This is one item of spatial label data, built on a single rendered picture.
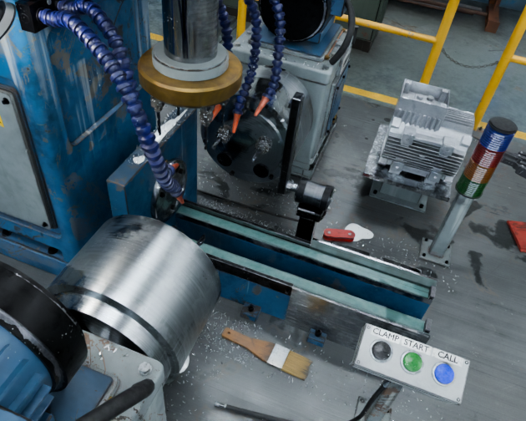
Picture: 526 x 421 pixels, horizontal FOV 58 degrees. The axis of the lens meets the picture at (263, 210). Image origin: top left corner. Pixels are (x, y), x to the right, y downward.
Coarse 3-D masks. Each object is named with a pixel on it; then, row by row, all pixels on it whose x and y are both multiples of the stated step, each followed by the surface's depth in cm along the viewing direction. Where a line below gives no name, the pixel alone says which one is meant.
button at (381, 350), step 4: (376, 344) 76; (380, 344) 76; (384, 344) 76; (372, 348) 76; (376, 348) 76; (380, 348) 76; (384, 348) 76; (388, 348) 76; (372, 352) 76; (376, 352) 76; (380, 352) 76; (384, 352) 76; (388, 352) 76; (376, 356) 76; (380, 356) 76; (384, 356) 76; (388, 356) 76; (380, 360) 76
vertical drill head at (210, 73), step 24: (168, 0) 72; (192, 0) 71; (216, 0) 74; (168, 24) 75; (192, 24) 74; (216, 24) 77; (168, 48) 78; (192, 48) 76; (216, 48) 80; (144, 72) 79; (168, 72) 78; (192, 72) 77; (216, 72) 79; (240, 72) 82; (168, 96) 78; (192, 96) 77; (216, 96) 79
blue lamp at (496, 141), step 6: (486, 126) 103; (486, 132) 102; (492, 132) 101; (498, 132) 105; (480, 138) 104; (486, 138) 102; (492, 138) 101; (498, 138) 100; (504, 138) 100; (510, 138) 100; (486, 144) 103; (492, 144) 102; (498, 144) 101; (504, 144) 101; (492, 150) 103; (498, 150) 102; (504, 150) 103
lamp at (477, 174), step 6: (468, 162) 109; (474, 162) 107; (468, 168) 109; (474, 168) 107; (480, 168) 106; (486, 168) 106; (492, 168) 106; (468, 174) 109; (474, 174) 108; (480, 174) 107; (486, 174) 107; (492, 174) 108; (474, 180) 109; (480, 180) 108; (486, 180) 108
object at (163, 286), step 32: (128, 224) 78; (160, 224) 78; (96, 256) 73; (128, 256) 73; (160, 256) 74; (192, 256) 78; (64, 288) 70; (96, 288) 68; (128, 288) 69; (160, 288) 72; (192, 288) 76; (96, 320) 66; (128, 320) 68; (160, 320) 70; (192, 320) 75; (160, 352) 70
